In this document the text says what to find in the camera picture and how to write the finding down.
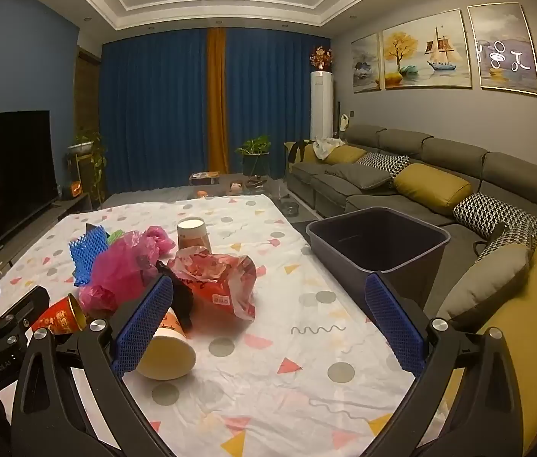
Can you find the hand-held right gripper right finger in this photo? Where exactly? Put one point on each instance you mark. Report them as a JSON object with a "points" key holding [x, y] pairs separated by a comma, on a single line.
{"points": [[392, 323]]}

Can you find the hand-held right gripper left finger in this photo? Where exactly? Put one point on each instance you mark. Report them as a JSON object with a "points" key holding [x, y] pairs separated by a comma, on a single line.
{"points": [[147, 323]]}

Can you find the large red paper cup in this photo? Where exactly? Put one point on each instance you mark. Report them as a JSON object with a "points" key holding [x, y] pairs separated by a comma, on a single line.
{"points": [[56, 319]]}

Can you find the orange print paper cup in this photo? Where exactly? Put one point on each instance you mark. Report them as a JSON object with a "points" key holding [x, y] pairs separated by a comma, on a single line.
{"points": [[193, 235], [168, 352]]}

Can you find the black plastic bag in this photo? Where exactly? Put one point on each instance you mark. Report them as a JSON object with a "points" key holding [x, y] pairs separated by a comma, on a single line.
{"points": [[182, 300]]}

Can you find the dark grey plastic bin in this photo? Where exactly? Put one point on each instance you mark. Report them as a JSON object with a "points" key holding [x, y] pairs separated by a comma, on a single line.
{"points": [[406, 266]]}

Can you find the magenta plastic bag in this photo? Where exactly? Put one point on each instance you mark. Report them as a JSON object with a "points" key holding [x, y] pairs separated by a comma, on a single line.
{"points": [[116, 266]]}

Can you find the red snack bag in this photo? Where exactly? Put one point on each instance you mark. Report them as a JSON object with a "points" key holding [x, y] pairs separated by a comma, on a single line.
{"points": [[216, 281]]}

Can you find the blue foam net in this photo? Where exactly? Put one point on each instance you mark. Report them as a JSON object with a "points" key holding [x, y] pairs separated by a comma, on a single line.
{"points": [[86, 252]]}

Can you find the light pink plastic bag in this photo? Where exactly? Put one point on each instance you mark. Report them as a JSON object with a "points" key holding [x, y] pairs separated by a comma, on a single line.
{"points": [[159, 238]]}

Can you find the green plastic wrapper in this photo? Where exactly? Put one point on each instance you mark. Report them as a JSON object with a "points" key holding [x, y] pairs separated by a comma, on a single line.
{"points": [[116, 236]]}

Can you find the large grey pillow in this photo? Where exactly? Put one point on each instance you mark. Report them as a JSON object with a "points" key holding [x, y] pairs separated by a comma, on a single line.
{"points": [[487, 285]]}

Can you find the grey tv cabinet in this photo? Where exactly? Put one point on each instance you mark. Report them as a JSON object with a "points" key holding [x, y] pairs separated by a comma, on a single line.
{"points": [[71, 207]]}

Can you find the black television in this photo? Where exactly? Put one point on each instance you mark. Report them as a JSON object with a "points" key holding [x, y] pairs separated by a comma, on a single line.
{"points": [[6, 176]]}

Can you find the grey sectional sofa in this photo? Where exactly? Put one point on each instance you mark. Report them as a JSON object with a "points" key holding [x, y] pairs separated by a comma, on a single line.
{"points": [[377, 200]]}

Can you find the small orange appliance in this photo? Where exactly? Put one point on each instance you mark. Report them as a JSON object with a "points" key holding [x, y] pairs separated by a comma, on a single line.
{"points": [[72, 189]]}

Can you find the white patterned tablecloth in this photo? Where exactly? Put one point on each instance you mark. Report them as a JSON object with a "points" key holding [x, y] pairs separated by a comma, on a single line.
{"points": [[268, 366]]}

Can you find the black white patterned pillow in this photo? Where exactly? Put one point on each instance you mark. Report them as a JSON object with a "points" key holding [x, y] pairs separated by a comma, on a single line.
{"points": [[387, 163], [506, 243], [496, 212]]}

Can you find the large yellow pillow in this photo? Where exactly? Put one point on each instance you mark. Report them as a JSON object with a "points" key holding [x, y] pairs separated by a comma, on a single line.
{"points": [[432, 183]]}

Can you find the dark grey coffee table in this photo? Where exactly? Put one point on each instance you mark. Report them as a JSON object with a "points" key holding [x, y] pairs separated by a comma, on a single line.
{"points": [[216, 189]]}

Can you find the flat grey pillow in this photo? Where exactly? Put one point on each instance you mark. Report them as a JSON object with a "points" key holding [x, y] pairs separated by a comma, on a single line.
{"points": [[358, 176]]}

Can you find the ashtray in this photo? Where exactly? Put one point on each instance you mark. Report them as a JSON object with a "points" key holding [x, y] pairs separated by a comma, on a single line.
{"points": [[289, 208]]}

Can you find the flat printed box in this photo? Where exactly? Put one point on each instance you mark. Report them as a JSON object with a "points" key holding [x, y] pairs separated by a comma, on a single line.
{"points": [[204, 179]]}

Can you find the potted plant on gold stand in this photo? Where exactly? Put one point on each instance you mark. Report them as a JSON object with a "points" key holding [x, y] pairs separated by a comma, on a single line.
{"points": [[85, 145]]}

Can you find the small yellow pillow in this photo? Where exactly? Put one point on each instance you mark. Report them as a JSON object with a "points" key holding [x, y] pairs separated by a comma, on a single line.
{"points": [[344, 154]]}

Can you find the white cloth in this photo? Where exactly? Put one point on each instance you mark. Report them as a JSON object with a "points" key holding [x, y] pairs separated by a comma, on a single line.
{"points": [[328, 147]]}

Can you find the black cloth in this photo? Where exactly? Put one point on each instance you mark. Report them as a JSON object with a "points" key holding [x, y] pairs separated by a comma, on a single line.
{"points": [[299, 152]]}

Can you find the potted plant in dark pot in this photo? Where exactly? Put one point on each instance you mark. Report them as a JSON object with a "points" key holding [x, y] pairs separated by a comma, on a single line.
{"points": [[254, 159]]}

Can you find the white bag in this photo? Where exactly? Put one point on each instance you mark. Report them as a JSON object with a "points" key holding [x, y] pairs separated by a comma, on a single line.
{"points": [[343, 122]]}

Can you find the wide blue curtain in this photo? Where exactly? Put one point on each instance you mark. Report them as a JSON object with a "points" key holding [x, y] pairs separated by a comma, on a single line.
{"points": [[154, 114]]}

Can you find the white standing air conditioner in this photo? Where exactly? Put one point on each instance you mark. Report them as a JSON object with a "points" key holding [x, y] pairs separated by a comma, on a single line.
{"points": [[321, 104]]}

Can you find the orange curtain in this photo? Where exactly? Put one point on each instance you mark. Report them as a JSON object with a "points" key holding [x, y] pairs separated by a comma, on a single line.
{"points": [[217, 100]]}

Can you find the narrow blue curtain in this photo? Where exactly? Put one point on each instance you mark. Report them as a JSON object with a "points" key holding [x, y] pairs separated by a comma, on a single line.
{"points": [[268, 95]]}

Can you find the small landscape painting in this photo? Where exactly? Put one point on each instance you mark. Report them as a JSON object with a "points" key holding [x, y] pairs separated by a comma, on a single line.
{"points": [[366, 64]]}

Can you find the red gold flower ornament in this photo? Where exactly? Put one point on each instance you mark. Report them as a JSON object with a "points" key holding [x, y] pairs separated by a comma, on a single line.
{"points": [[321, 58]]}

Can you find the tree and ship painting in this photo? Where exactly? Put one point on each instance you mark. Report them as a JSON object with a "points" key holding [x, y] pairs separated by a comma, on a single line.
{"points": [[425, 50]]}

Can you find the purple framed painting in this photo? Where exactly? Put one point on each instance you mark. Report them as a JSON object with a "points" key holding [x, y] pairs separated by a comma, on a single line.
{"points": [[504, 50]]}

